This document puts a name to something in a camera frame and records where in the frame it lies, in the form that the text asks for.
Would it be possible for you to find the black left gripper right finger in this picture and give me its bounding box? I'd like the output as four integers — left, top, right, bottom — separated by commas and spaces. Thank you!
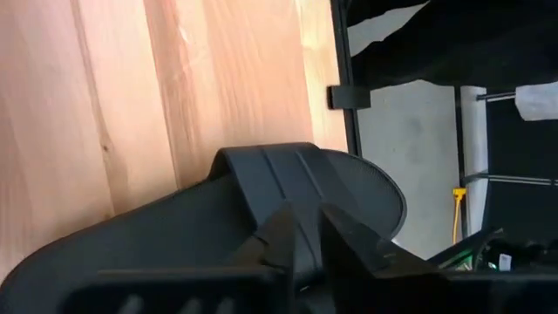
320, 204, 558, 314

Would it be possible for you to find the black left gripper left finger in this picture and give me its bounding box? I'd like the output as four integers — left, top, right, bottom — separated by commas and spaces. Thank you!
65, 202, 297, 314

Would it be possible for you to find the black rubber slide sandal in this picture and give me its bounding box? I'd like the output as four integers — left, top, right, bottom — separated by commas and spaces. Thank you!
0, 141, 409, 314

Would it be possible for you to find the thin metal rod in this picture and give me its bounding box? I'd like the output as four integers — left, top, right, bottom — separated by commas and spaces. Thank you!
461, 173, 558, 188
476, 90, 518, 103

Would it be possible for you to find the white cloth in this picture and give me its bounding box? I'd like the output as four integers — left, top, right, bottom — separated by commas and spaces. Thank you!
514, 80, 558, 122

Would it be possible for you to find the large black cover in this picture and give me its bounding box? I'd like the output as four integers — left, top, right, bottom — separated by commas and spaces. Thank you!
346, 0, 558, 91

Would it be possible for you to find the black aluminium support frame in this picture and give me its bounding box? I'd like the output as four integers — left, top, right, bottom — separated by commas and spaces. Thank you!
429, 226, 505, 268

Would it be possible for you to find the yellow cable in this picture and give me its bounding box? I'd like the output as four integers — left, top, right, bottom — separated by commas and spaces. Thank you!
451, 187, 467, 245

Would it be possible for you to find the black vertical post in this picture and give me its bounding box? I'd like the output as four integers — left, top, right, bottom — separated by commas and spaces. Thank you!
454, 85, 470, 239

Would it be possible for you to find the small black rail bracket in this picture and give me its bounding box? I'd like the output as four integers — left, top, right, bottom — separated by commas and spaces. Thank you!
326, 85, 372, 111

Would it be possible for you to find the black table edge rail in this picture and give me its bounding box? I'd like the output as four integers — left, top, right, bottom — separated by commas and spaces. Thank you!
330, 0, 364, 158

